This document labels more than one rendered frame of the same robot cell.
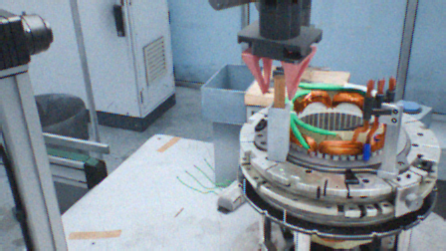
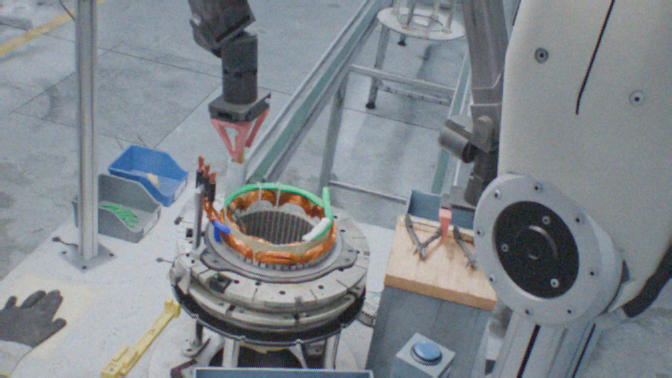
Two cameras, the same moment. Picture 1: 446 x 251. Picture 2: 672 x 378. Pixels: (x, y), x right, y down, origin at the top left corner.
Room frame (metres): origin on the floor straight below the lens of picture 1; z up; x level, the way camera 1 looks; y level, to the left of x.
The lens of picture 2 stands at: (0.51, -1.23, 1.82)
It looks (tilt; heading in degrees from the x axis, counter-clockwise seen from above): 30 degrees down; 74
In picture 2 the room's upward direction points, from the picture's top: 10 degrees clockwise
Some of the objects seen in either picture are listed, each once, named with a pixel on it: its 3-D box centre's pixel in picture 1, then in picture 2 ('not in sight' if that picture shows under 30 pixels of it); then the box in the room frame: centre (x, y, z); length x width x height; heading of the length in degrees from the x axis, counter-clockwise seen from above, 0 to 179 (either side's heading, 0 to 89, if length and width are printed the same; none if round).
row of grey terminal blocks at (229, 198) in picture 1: (233, 195); (369, 310); (0.98, -0.03, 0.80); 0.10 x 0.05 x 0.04; 140
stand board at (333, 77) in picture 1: (299, 88); (443, 259); (1.03, -0.19, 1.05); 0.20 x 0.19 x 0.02; 68
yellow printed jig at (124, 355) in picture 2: not in sight; (143, 337); (0.52, -0.10, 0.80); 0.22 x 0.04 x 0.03; 59
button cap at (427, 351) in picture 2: (409, 106); (427, 350); (0.94, -0.40, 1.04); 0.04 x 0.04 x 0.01
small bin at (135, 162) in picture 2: not in sight; (149, 175); (0.52, 0.47, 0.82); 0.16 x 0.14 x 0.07; 158
